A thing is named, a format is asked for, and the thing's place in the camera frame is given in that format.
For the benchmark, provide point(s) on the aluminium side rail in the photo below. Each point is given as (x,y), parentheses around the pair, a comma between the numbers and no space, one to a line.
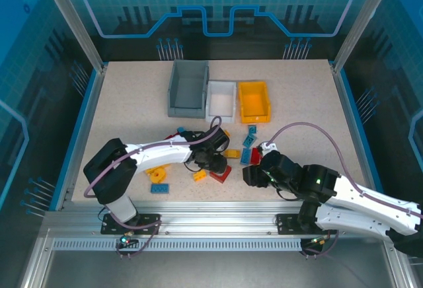
(84,136)
(355,136)

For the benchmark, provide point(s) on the connector with leds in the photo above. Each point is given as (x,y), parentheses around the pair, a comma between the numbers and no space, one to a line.
(317,241)
(125,240)

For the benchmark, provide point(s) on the metal base tray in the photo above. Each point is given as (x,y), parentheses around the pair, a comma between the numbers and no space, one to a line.
(215,268)

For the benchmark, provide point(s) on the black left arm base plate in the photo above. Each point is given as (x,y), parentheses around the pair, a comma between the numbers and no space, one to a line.
(109,225)

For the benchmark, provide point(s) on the red square lego frame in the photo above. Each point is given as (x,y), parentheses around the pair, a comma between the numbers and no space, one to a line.
(223,176)

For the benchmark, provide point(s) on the aluminium front beam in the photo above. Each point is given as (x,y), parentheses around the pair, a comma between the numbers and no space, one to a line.
(215,218)

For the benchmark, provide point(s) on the red lego brick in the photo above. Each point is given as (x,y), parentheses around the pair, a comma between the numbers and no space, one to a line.
(170,136)
(255,156)

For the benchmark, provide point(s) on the yellow plastic bin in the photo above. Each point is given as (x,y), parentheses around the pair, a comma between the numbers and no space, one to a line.
(261,86)

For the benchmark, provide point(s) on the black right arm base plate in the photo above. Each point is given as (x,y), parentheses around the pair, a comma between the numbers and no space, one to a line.
(285,223)

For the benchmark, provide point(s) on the left connector with LEDs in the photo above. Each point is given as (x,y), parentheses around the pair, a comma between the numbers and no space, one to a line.
(125,240)

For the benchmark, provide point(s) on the white plastic bin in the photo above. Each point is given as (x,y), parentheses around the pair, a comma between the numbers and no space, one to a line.
(221,119)

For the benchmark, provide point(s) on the yellow lego frame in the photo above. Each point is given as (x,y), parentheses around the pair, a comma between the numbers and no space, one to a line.
(148,170)

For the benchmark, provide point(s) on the yellow round lego wheel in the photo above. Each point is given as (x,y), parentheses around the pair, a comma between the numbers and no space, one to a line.
(155,178)

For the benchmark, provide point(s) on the aluminium frame post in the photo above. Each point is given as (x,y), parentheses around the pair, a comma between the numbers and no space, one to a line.
(76,20)
(357,20)

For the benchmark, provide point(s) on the right connector with LEDs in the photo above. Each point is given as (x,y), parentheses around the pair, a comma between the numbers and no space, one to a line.
(317,241)

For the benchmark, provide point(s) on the grey plastic bin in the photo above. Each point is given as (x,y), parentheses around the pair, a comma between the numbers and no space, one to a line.
(185,113)

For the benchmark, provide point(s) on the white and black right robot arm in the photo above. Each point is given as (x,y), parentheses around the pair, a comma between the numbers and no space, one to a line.
(363,199)

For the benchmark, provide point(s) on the blue flat lego plate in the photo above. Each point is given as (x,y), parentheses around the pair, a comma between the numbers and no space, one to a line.
(160,188)

